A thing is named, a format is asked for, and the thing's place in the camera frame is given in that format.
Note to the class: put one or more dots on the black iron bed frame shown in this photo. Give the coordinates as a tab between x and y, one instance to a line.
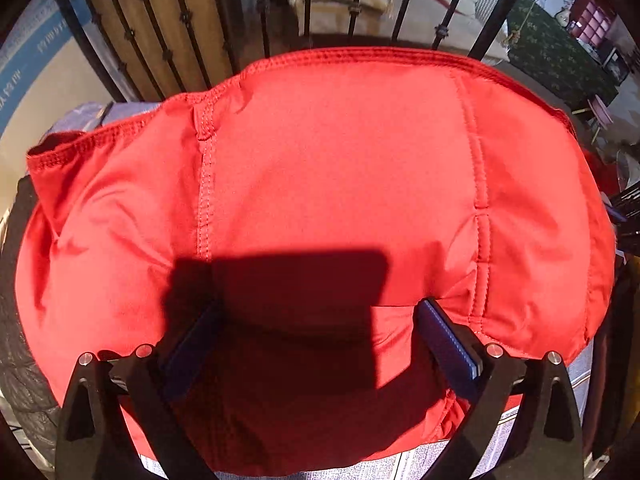
147	50

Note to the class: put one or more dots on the red puffer jacket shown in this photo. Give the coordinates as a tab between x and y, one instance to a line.
308	204

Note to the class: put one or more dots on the pink round stool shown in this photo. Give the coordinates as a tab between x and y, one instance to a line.
595	115

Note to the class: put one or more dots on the black quilted jacket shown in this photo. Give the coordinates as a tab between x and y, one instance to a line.
22	382

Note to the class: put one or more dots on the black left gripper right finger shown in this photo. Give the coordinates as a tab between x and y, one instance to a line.
545	441

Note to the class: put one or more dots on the white bed with pillows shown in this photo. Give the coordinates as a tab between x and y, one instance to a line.
408	21

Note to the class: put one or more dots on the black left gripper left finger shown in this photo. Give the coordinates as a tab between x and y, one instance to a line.
94	441

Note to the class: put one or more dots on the green patterned cabinet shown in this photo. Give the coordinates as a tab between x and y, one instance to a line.
546	52

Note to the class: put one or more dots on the red phone booth shelf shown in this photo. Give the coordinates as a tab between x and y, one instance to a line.
590	21

